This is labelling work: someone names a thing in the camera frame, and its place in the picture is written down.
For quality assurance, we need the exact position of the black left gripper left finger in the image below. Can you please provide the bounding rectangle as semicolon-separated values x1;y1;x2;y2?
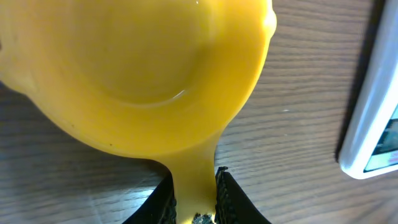
123;172;177;224

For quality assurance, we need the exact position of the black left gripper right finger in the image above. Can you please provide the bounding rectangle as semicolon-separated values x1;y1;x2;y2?
215;167;271;224

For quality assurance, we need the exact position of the yellow plastic measuring scoop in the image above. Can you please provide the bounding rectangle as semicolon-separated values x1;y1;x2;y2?
1;0;277;223

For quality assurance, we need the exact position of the white digital kitchen scale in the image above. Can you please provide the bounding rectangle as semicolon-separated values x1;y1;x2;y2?
339;0;397;179

